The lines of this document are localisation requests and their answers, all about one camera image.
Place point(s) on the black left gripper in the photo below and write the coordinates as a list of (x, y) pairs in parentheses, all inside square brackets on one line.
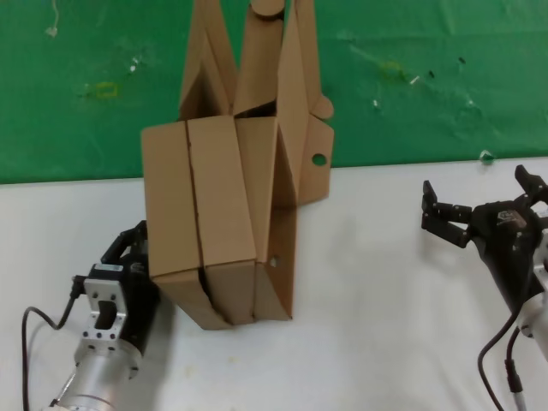
[(141, 299)]

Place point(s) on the white tape scrap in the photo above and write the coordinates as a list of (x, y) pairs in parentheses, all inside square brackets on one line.
[(486, 156), (414, 80)]

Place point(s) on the brown cardboard paper box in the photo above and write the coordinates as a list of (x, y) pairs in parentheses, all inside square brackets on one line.
[(214, 192)]

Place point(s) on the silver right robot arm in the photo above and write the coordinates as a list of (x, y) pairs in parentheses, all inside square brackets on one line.
[(535, 317)]

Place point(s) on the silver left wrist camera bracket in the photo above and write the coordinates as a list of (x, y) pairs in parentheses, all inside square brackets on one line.
[(92, 299)]

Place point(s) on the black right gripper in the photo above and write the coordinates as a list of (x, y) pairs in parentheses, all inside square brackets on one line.
[(505, 240)]

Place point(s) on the green table cloth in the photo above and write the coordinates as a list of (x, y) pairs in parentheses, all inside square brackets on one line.
[(64, 128)]

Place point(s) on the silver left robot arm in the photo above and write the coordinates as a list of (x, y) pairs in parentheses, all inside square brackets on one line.
[(98, 377)]

